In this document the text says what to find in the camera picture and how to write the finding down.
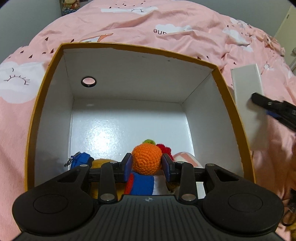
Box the brown bear plush blue outfit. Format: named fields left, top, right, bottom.
left=64, top=151, right=172, bottom=196

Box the orange and red crochet fruit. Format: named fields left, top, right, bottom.
left=132, top=139, right=174, bottom=175

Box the white cat plush striped cup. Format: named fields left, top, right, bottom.
left=173, top=152, right=203, bottom=168

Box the long white cardboard box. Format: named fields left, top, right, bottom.
left=231, top=64, right=268, bottom=151

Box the orange rimmed white storage box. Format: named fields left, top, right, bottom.
left=25, top=43, right=255, bottom=190

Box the pink cloud print duvet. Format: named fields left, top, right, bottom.
left=1, top=1, right=295, bottom=240

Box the hanging plush toy organizer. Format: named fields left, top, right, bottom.
left=60, top=0, right=80, bottom=16

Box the white door with black handle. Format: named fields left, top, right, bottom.
left=274, top=6, right=296, bottom=65

